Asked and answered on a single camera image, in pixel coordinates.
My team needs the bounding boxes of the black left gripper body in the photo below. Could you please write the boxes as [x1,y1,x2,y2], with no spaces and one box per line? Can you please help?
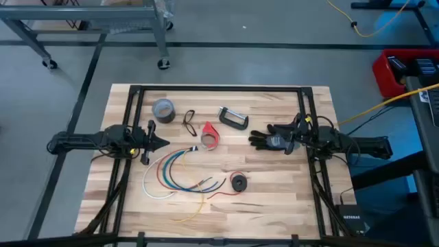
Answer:
[132,119,157,166]

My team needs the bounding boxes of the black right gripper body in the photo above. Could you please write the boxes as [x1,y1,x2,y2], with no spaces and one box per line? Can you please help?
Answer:
[287,113,322,156]

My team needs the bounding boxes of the long red cord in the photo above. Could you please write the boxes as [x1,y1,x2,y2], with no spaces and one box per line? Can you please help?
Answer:
[206,170,248,200]

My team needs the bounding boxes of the black work glove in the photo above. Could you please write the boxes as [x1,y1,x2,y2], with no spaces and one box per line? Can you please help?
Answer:
[248,123,302,152]

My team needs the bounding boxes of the black safety glasses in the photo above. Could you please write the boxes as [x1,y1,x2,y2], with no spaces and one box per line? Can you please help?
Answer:
[181,109,199,137]

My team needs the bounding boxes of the red plastic bin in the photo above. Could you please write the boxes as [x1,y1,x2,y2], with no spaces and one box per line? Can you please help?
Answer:
[372,47,439,99]

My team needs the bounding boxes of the black device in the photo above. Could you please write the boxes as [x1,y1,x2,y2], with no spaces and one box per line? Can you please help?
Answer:
[386,56,409,84]
[412,57,439,78]

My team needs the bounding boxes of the black desk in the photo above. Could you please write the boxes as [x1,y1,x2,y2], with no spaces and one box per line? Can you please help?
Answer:
[349,75,439,247]

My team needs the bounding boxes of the grey metal cart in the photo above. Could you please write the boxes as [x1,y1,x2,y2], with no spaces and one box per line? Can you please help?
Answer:
[0,0,175,71]

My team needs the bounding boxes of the black floor stand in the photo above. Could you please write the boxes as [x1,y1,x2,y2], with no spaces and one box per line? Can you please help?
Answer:
[350,0,439,47]

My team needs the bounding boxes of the grey duct tape roll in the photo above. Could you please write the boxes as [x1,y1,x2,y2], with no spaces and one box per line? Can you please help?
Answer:
[152,98,176,125]

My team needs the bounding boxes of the short red wire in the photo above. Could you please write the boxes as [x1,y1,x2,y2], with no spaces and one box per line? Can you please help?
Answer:
[156,148,206,192]

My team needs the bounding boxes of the short green wire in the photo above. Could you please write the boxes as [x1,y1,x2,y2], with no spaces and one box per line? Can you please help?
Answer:
[161,149,213,191]

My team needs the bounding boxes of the short white wire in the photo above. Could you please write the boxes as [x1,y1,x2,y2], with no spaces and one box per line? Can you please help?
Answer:
[142,152,178,200]

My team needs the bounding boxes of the short blue wire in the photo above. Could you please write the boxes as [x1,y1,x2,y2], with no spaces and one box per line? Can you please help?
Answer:
[165,150,220,193]

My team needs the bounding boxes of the short black wire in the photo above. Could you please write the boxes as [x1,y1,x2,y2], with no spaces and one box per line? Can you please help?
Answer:
[168,150,227,194]

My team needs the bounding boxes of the black metal table frame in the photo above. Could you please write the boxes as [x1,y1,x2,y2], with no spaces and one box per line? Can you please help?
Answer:
[0,84,439,247]

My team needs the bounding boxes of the yellow extension cord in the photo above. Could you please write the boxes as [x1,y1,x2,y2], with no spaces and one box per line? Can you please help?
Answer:
[325,0,412,38]
[337,82,439,126]

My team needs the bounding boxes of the black network switch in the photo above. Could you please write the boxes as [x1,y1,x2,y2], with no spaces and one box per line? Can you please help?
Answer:
[335,204,368,237]

